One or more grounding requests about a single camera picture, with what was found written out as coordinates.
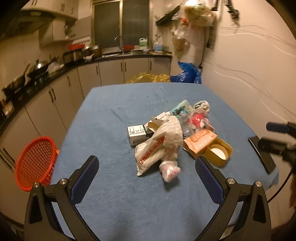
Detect yellow square plastic cup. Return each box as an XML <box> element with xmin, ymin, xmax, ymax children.
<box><xmin>204</xmin><ymin>138</ymin><xmax>233</xmax><ymax>168</ymax></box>

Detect red white foot carton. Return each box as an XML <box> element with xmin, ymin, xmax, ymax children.
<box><xmin>189</xmin><ymin>113</ymin><xmax>214</xmax><ymax>133</ymax></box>

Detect white sock ball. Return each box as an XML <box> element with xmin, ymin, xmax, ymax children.
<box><xmin>193</xmin><ymin>100</ymin><xmax>210</xmax><ymax>113</ymax></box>

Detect teal plastic wrapper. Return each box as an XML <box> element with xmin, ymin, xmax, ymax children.
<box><xmin>170</xmin><ymin>99</ymin><xmax>194</xmax><ymax>116</ymax></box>

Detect pink tissue packet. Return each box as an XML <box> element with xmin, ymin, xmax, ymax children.
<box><xmin>159</xmin><ymin>161</ymin><xmax>181</xmax><ymax>183</ymax></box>

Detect black white small box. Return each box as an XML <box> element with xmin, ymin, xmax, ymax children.
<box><xmin>127</xmin><ymin>125</ymin><xmax>154</xmax><ymax>147</ymax></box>

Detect red plastic mesh basket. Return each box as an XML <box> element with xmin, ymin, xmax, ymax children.
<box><xmin>15</xmin><ymin>137</ymin><xmax>59</xmax><ymax>192</ymax></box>

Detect blue plastic bag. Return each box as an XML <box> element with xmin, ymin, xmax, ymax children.
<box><xmin>170</xmin><ymin>61</ymin><xmax>201</xmax><ymax>84</ymax></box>

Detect grey base cabinets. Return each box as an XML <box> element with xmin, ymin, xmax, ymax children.
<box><xmin>1</xmin><ymin>55</ymin><xmax>171</xmax><ymax>166</ymax></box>

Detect hanging white plastic bags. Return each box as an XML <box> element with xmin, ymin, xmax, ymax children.
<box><xmin>171</xmin><ymin>1</ymin><xmax>216</xmax><ymax>53</ymax></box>

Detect yellow plastic bag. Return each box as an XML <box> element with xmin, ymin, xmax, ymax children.
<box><xmin>127</xmin><ymin>73</ymin><xmax>170</xmax><ymax>84</ymax></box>

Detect lidded steel wok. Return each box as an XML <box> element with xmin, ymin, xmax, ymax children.
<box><xmin>27</xmin><ymin>57</ymin><xmax>58</xmax><ymax>78</ymax></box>

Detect green white detergent jug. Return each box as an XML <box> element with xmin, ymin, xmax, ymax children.
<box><xmin>139</xmin><ymin>37</ymin><xmax>148</xmax><ymax>48</ymax></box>

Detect steel rice cooker pot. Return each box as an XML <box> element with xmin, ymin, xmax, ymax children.
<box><xmin>63</xmin><ymin>49</ymin><xmax>83</xmax><ymax>64</ymax></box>

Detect red bowl at sink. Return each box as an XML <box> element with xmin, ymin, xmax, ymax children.
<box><xmin>123</xmin><ymin>45</ymin><xmax>134</xmax><ymax>52</ymax></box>

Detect dark window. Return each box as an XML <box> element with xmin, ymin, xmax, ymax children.
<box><xmin>92</xmin><ymin>1</ymin><xmax>149</xmax><ymax>49</ymax></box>

